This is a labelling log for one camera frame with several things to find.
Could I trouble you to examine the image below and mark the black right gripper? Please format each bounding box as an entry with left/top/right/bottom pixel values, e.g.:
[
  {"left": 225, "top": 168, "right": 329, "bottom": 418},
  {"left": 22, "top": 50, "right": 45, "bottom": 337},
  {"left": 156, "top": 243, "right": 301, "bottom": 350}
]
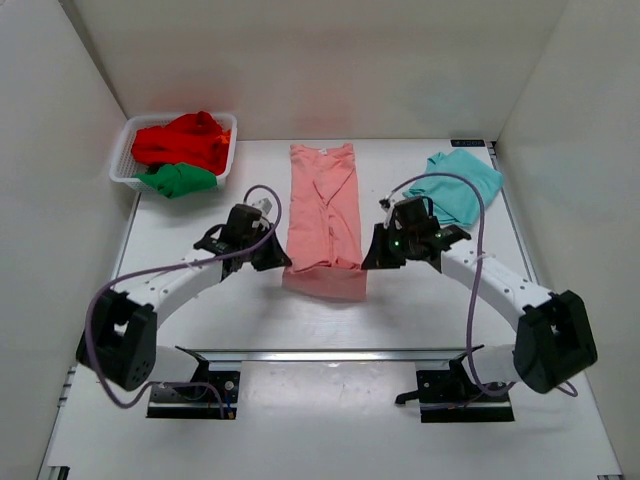
[{"left": 362, "top": 223, "right": 417, "bottom": 271}]

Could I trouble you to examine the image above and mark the pink t shirt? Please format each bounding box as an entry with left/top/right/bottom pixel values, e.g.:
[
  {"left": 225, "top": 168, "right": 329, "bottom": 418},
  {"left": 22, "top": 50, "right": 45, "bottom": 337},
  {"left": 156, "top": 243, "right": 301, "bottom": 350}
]
[{"left": 282, "top": 143, "right": 367, "bottom": 302}]

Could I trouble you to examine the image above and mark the teal t shirt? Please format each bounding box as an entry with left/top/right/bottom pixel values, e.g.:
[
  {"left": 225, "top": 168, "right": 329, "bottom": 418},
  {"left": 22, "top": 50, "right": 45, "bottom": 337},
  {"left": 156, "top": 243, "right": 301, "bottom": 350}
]
[{"left": 402, "top": 149, "right": 504, "bottom": 228}]

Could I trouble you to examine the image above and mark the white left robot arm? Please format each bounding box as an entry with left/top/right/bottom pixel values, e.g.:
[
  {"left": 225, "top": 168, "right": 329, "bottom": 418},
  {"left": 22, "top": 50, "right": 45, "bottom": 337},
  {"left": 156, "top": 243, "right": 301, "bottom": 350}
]
[{"left": 91, "top": 198, "right": 291, "bottom": 398}]

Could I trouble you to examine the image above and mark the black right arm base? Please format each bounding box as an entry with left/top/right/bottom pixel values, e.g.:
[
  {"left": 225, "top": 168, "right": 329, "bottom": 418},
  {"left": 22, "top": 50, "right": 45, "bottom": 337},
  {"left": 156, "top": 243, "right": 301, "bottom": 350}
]
[{"left": 394, "top": 349, "right": 515, "bottom": 424}]

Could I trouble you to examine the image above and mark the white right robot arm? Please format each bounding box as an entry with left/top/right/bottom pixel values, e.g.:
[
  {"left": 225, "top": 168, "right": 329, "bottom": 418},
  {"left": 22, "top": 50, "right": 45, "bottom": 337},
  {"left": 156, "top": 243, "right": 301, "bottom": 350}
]
[{"left": 361, "top": 198, "right": 598, "bottom": 401}]

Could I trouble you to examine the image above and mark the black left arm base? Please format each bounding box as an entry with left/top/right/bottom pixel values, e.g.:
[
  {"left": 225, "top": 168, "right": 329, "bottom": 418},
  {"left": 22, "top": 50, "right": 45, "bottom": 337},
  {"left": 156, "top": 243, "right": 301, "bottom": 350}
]
[{"left": 146, "top": 346, "right": 241, "bottom": 421}]

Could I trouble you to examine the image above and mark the green t shirt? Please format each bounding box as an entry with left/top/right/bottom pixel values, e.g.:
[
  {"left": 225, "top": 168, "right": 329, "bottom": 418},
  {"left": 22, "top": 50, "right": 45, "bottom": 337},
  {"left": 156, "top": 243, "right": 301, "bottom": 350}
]
[{"left": 136, "top": 163, "right": 218, "bottom": 199}]

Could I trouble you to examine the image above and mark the black label plate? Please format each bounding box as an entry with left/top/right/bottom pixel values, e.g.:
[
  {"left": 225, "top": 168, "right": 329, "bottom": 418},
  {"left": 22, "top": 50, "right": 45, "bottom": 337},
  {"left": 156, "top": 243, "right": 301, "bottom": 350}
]
[{"left": 450, "top": 139, "right": 486, "bottom": 148}]

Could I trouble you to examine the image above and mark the red t shirt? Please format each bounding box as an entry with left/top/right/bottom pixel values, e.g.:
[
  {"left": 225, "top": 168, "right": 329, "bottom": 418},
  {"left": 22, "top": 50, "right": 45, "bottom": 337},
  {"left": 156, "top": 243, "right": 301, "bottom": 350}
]
[{"left": 131, "top": 111, "right": 231, "bottom": 176}]

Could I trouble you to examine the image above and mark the white plastic basket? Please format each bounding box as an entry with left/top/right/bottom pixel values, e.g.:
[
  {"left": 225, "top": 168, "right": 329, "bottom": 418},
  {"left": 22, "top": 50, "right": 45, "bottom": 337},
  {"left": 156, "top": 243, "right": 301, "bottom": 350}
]
[{"left": 109, "top": 111, "right": 237, "bottom": 192}]

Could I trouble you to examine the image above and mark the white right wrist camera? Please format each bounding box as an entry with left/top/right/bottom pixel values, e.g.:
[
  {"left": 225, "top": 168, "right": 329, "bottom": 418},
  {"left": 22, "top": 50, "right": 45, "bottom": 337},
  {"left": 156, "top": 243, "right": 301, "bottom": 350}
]
[{"left": 379, "top": 197, "right": 396, "bottom": 212}]

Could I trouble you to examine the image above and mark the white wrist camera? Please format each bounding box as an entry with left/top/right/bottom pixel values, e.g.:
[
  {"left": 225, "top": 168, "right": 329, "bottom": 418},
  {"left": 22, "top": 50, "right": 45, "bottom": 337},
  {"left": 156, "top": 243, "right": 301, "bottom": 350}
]
[
  {"left": 251, "top": 198, "right": 273, "bottom": 217},
  {"left": 379, "top": 197, "right": 396, "bottom": 212}
]

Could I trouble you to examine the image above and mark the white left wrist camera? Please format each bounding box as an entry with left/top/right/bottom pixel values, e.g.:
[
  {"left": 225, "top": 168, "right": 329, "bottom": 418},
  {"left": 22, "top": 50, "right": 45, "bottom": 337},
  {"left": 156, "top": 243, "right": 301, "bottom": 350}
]
[{"left": 251, "top": 198, "right": 273, "bottom": 217}]

